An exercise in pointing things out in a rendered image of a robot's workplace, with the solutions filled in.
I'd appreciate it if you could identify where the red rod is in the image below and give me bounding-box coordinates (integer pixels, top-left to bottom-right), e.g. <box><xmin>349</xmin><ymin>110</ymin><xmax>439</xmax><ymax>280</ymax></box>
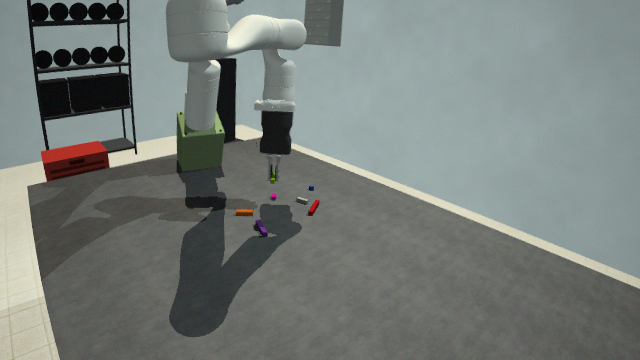
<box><xmin>308</xmin><ymin>200</ymin><xmax>319</xmax><ymax>216</ymax></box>

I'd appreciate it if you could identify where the purple rod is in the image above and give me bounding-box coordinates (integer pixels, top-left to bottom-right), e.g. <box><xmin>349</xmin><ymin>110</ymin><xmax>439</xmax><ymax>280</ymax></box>
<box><xmin>256</xmin><ymin>220</ymin><xmax>268</xmax><ymax>237</ymax></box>

